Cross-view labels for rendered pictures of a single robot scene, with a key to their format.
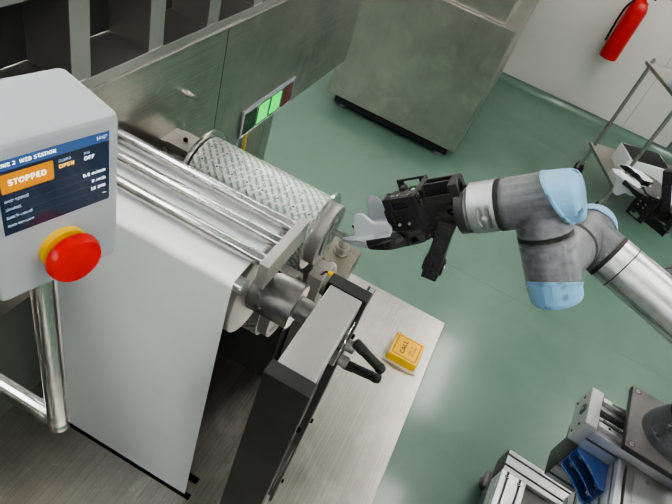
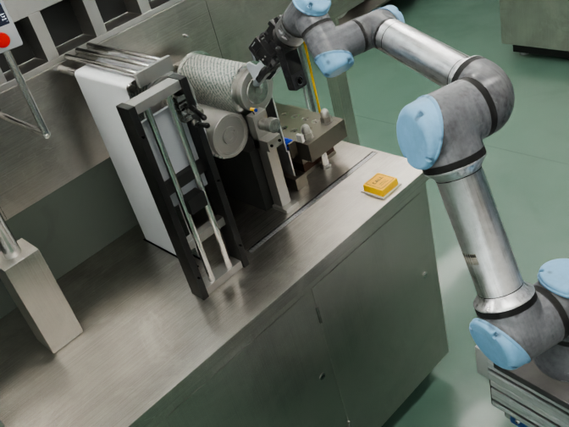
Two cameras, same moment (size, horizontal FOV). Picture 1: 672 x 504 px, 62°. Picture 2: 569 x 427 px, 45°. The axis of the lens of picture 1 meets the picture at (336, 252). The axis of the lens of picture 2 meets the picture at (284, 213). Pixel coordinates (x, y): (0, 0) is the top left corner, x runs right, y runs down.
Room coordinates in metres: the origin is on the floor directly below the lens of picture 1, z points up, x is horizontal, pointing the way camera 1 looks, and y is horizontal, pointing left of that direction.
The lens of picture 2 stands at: (-0.51, -1.14, 1.99)
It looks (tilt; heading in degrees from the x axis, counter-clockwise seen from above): 34 degrees down; 44
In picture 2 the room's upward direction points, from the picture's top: 16 degrees counter-clockwise
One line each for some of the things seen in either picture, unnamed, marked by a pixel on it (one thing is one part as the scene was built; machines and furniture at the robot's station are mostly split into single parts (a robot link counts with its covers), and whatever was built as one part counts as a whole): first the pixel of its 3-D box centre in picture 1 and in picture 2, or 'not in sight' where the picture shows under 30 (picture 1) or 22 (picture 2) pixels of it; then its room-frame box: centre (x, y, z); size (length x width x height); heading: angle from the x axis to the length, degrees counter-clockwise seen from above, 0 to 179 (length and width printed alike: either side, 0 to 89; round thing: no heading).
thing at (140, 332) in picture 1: (115, 346); (134, 165); (0.44, 0.24, 1.17); 0.34 x 0.05 x 0.54; 80
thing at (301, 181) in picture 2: not in sight; (269, 170); (0.82, 0.14, 0.92); 0.28 x 0.04 x 0.04; 80
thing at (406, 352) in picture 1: (405, 351); (380, 184); (0.86, -0.23, 0.91); 0.07 x 0.07 x 0.02; 80
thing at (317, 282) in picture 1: (309, 328); (273, 162); (0.70, -0.01, 1.05); 0.06 x 0.05 x 0.31; 80
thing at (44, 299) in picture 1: (50, 350); (26, 93); (0.20, 0.16, 1.51); 0.02 x 0.02 x 0.20
